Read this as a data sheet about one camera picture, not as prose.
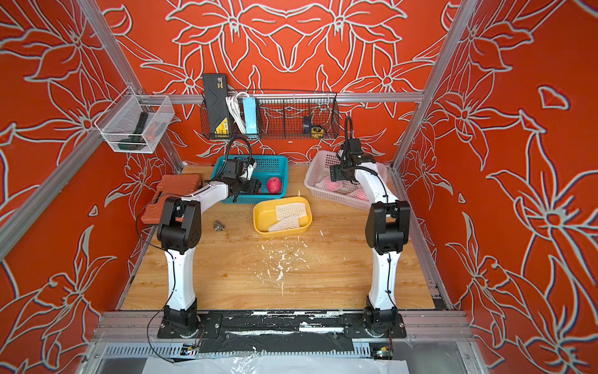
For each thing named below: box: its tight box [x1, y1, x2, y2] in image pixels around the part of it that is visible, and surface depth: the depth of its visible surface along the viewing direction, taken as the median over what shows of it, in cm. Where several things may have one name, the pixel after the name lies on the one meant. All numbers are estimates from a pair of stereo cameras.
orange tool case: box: [140, 173, 202, 225], surface depth 106 cm
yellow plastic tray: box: [253, 196, 313, 237], surface depth 100 cm
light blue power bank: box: [242, 97, 258, 135], surface depth 91 cm
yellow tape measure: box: [310, 126, 325, 139], surface depth 96 cm
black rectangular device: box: [202, 73, 232, 140], surface depth 89 cm
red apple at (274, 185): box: [267, 176, 282, 195], surface depth 107 cm
